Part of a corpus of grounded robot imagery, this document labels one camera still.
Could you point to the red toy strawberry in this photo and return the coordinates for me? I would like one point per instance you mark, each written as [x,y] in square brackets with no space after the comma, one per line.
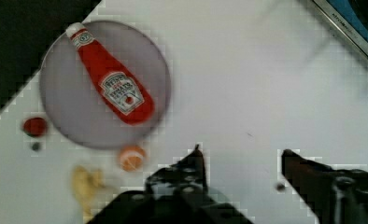
[35,127]

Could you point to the grey round plate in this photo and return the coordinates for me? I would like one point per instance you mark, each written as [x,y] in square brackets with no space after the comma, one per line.
[73,105]

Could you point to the yellow toy banana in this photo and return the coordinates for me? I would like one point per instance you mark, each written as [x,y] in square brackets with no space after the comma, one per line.
[86,185]

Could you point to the red ketchup bottle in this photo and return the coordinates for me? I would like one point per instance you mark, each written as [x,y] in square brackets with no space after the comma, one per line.
[119,88]

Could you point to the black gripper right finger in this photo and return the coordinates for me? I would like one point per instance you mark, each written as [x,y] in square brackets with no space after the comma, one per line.
[335,196]

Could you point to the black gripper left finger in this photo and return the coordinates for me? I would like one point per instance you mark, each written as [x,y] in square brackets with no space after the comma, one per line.
[187,172]

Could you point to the orange slice toy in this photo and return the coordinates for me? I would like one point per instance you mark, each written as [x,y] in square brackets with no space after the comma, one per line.
[131,158]

